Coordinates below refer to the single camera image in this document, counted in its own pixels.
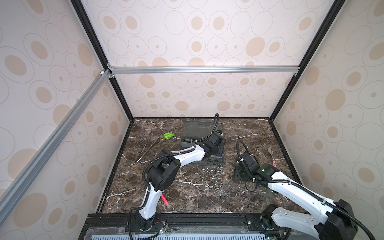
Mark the clear grey compartment organizer box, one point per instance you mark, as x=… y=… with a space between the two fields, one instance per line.
x=196 y=129

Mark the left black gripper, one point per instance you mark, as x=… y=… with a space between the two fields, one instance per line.
x=220 y=150

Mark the green snack packet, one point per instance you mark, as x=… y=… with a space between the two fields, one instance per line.
x=168 y=135

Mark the metal tongs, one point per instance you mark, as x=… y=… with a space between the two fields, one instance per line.
x=146 y=149

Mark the aluminium frame bar back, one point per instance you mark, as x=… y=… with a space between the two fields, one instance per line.
x=204 y=70

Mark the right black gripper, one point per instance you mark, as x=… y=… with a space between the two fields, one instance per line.
x=236 y=172

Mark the pink marker pen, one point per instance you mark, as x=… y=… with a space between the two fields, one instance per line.
x=165 y=200

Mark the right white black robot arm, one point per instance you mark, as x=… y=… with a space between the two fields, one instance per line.
x=325 y=219

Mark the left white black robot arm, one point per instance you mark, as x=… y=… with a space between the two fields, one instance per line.
x=160 y=173

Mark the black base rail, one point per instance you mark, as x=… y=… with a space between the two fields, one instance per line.
x=184 y=227

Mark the aluminium frame bar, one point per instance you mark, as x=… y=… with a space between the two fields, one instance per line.
x=21 y=184
x=204 y=70

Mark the aluminium frame bar left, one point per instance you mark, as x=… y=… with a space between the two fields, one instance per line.
x=21 y=184

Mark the pink handled metal spoon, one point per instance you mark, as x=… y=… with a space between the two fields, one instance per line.
x=271 y=152

